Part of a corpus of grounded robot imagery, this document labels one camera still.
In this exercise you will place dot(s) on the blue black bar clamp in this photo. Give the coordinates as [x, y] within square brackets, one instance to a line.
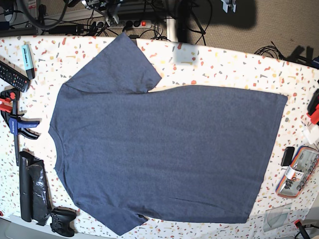
[9, 112]

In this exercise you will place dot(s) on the mint green highlighter pen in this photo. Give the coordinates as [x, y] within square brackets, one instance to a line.
[28, 63]

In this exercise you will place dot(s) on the blue grey T-shirt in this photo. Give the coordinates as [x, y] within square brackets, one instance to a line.
[188, 154]

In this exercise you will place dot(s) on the small black box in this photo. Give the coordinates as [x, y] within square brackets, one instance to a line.
[288, 156]

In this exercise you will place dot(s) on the red black clamp bottom right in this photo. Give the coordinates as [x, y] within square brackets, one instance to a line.
[302, 230]

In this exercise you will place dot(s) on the clear plastic sheet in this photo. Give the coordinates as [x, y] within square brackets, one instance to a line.
[276, 217]

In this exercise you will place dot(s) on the white plastic connector piece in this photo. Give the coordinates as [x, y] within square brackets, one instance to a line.
[311, 133]

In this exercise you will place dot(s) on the black game controller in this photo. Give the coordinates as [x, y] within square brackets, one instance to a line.
[61, 220]

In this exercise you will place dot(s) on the red black clamp right edge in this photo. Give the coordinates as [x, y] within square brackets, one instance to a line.
[313, 108]

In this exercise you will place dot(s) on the striped transparent pencil case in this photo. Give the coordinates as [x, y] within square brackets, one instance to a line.
[298, 173]

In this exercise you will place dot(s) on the white metal table leg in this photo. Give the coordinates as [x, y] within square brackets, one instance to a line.
[171, 30]

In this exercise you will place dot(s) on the white power strip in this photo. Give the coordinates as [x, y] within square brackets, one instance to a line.
[143, 24]

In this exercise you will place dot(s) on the black TV remote control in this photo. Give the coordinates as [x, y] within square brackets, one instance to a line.
[14, 78]

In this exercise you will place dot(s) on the black plastic bag roll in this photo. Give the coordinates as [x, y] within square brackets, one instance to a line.
[34, 193]

